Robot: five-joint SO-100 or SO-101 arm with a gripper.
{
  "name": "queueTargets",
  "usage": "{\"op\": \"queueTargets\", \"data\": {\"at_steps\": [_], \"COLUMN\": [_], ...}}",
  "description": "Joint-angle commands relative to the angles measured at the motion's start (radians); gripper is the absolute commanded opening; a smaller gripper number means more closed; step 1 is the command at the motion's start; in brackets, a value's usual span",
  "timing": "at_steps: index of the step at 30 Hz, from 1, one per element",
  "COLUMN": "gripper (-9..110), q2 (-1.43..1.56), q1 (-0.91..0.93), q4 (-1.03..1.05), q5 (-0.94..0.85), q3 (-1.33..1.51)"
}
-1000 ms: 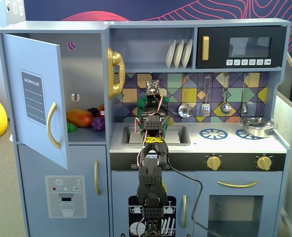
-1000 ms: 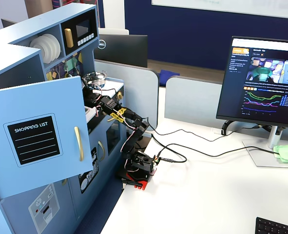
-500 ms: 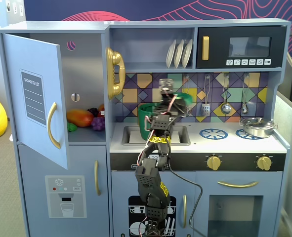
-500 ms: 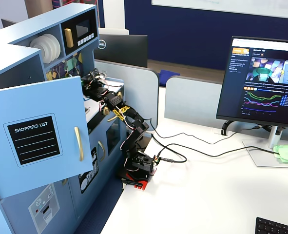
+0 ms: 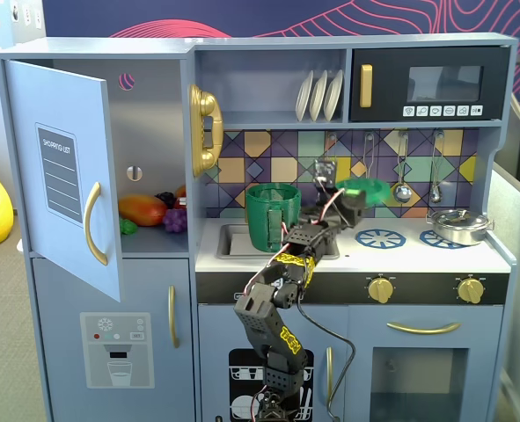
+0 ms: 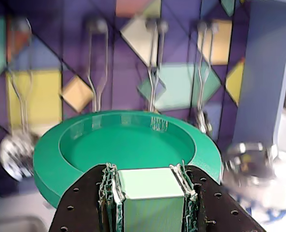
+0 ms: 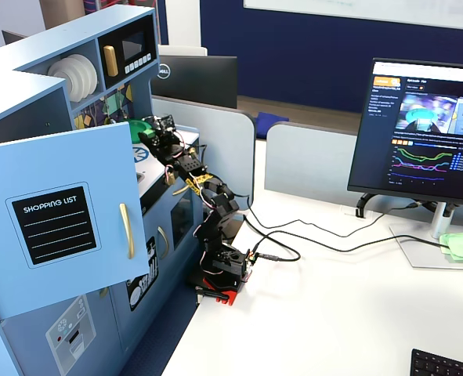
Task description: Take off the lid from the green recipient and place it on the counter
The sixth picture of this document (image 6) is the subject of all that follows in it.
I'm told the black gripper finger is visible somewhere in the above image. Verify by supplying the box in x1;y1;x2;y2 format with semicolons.
168;159;267;232
48;163;125;232

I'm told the steel pot with lid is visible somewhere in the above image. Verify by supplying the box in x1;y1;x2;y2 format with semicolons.
223;142;286;203

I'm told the grey toy sink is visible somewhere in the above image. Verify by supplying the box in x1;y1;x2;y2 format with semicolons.
0;214;48;232

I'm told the steel skimmer spoon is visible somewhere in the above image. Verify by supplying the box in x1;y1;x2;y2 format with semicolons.
0;19;38;181

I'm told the small steel spoon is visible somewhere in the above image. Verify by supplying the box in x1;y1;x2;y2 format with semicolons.
196;21;219;135

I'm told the steel slotted spatula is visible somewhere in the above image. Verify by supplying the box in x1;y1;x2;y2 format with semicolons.
86;19;109;114

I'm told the steel ladle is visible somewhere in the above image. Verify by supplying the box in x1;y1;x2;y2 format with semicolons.
144;19;169;115

